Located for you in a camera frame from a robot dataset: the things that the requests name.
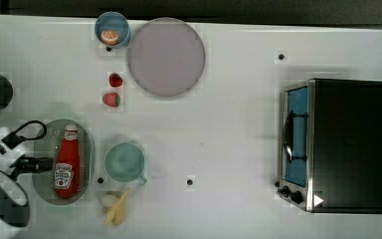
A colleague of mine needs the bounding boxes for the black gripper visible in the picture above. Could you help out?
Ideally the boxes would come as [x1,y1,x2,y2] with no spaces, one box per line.
[10,156,54,179]

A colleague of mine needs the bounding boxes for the red plush ketchup bottle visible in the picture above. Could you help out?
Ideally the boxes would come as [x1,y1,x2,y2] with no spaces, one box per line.
[54,123,81,199]

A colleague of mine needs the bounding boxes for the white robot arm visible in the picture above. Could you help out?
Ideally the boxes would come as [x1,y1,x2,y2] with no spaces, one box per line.
[0,127,54,239]

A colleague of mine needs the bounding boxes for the green oval strainer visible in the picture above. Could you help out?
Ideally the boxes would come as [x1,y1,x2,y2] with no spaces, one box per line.
[32,119,95,205]

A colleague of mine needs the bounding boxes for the peeled banana toy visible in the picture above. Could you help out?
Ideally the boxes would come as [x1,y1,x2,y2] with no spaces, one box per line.
[98,188,131,226]

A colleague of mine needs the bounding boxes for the green mug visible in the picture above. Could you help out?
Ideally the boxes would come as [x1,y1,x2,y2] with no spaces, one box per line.
[104,142,147,184]

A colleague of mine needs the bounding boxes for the pink strawberry toy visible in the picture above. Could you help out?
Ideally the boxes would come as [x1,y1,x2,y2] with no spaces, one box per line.
[102,93,120,108]

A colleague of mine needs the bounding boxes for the dark red strawberry toy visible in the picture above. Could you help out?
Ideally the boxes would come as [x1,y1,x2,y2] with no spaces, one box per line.
[108,74,123,88]

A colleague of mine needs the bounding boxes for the orange slice toy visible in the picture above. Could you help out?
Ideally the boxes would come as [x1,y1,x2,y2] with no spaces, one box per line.
[100,29,119,46]

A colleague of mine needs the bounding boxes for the blue cup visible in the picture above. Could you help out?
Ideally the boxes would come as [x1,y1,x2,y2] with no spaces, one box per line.
[95,12,131,49]

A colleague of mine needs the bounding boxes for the grey round plate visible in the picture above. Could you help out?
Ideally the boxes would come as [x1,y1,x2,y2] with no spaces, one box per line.
[127,18,206,98]

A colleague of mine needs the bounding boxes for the silver toaster oven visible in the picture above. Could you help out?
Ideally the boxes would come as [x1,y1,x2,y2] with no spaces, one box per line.
[275,79,382,214]

